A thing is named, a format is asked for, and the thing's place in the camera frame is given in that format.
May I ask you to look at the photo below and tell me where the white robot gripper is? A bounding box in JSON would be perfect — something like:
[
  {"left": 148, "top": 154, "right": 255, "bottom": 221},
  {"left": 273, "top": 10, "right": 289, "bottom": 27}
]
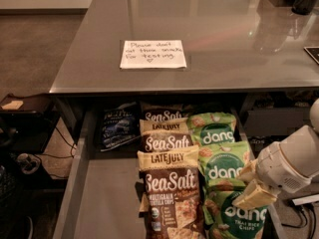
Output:
[{"left": 232, "top": 140, "right": 313, "bottom": 210}]

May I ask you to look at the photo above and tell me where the green dang chip bag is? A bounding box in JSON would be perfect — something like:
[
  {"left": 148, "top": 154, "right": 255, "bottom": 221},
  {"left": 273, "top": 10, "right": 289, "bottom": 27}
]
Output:
[
  {"left": 187, "top": 113, "right": 236, "bottom": 146},
  {"left": 198, "top": 141, "right": 250, "bottom": 191},
  {"left": 203, "top": 186, "right": 267, "bottom": 239}
]

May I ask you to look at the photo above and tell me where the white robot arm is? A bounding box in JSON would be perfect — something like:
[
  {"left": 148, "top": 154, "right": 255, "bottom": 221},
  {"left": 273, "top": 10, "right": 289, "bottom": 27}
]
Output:
[{"left": 232, "top": 101, "right": 319, "bottom": 210}]

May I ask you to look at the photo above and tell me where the front brown Sea Salt bag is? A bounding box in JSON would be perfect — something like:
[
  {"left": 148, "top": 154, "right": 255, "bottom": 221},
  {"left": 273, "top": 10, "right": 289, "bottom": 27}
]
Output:
[{"left": 138, "top": 145, "right": 205, "bottom": 239}]

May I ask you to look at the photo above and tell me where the brown sea salt bag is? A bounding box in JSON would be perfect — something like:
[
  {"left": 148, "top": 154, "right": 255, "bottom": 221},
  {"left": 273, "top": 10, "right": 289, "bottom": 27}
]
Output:
[
  {"left": 138, "top": 145, "right": 205, "bottom": 239},
  {"left": 140, "top": 118, "right": 192, "bottom": 152},
  {"left": 141, "top": 102, "right": 182, "bottom": 121}
]

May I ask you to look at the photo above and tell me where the middle brown Sea Salt bag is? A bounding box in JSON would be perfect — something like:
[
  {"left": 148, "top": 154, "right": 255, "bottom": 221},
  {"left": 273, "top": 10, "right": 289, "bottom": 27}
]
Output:
[{"left": 140, "top": 118, "right": 192, "bottom": 152}]

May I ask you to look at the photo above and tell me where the rear brown Sea Salt bag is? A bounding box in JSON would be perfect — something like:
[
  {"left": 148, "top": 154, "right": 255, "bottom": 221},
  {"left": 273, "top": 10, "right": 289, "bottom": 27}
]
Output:
[{"left": 141, "top": 102, "right": 182, "bottom": 121}]

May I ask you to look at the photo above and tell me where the blue chip bag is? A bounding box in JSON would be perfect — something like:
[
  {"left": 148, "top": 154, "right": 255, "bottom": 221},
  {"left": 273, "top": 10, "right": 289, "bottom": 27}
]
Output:
[{"left": 101, "top": 102, "right": 141, "bottom": 151}]

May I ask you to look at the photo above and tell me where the open grey top drawer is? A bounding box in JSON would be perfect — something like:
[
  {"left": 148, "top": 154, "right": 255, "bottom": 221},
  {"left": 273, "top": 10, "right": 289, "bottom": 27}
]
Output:
[{"left": 53, "top": 107, "right": 288, "bottom": 239}]

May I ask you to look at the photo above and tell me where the white handwritten paper note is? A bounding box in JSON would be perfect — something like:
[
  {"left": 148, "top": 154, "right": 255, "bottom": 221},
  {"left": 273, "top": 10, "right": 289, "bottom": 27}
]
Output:
[{"left": 120, "top": 40, "right": 186, "bottom": 69}]

